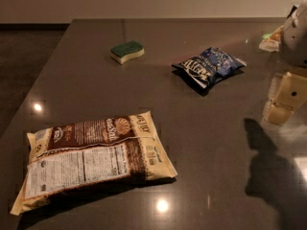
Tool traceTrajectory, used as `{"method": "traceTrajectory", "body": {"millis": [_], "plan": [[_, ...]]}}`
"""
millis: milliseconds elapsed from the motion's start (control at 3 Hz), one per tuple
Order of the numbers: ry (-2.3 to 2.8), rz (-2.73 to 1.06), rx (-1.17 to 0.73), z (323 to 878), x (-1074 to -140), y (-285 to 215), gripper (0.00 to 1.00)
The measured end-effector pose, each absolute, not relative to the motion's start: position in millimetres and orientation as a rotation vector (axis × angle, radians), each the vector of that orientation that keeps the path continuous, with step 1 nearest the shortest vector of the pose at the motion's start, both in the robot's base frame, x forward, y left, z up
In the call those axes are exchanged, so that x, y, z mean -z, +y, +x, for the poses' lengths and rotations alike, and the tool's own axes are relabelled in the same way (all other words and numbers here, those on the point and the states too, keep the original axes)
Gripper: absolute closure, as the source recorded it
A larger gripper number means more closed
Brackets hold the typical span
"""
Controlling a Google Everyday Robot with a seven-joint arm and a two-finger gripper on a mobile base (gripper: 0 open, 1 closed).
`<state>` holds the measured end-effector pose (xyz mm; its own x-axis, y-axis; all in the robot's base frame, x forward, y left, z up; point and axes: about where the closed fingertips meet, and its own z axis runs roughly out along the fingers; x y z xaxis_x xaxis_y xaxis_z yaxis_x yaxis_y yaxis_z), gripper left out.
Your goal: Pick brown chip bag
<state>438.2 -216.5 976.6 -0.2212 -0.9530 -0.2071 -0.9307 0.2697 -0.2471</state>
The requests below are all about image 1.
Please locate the blue chip bag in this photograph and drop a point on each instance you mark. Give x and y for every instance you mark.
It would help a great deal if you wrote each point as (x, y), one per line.
(211, 66)

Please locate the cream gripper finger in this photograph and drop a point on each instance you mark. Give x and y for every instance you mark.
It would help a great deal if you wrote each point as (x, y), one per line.
(287, 93)

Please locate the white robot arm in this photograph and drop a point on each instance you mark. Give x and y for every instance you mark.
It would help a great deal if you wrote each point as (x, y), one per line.
(293, 47)

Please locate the small snack packet at edge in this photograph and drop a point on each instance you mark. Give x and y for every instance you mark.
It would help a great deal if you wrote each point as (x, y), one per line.
(271, 42)

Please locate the green and yellow sponge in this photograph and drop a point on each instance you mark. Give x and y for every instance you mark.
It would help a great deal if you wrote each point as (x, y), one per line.
(127, 51)

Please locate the brown and cream chip bag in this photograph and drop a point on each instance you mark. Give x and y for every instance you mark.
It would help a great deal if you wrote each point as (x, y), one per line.
(66, 158)

